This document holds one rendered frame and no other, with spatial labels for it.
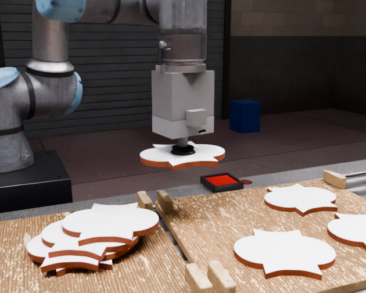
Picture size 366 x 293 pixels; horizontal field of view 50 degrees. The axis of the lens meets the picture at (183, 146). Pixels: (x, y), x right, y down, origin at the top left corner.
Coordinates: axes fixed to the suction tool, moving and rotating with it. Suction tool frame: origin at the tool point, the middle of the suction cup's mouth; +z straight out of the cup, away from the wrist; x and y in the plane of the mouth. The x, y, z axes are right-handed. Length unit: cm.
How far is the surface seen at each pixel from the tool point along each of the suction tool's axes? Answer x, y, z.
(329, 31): 377, 557, -28
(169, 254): -8.8, -8.6, 11.4
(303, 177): 5.3, 40.1, 13.4
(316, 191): -7.1, 28.6, 10.3
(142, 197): 7.0, -4.4, 8.8
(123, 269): -8.5, -16.1, 11.4
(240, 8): 406, 383, -59
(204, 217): -1.7, 3.6, 11.4
